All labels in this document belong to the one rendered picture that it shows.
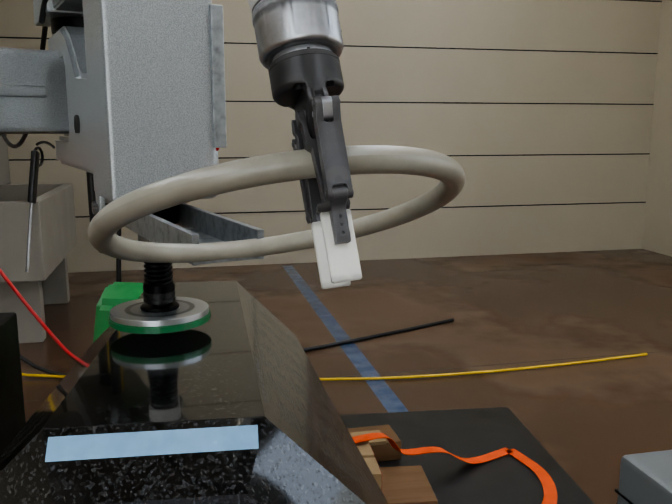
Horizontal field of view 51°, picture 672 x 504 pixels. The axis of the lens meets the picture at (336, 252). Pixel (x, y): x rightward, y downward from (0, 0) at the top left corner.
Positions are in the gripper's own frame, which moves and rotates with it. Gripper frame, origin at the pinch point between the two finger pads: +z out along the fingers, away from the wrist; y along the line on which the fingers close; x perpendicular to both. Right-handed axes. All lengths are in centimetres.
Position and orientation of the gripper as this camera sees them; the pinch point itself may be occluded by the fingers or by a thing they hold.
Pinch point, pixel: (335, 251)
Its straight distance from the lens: 69.7
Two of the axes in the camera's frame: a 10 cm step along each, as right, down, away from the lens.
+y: -2.1, 1.7, 9.6
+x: -9.6, 1.3, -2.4
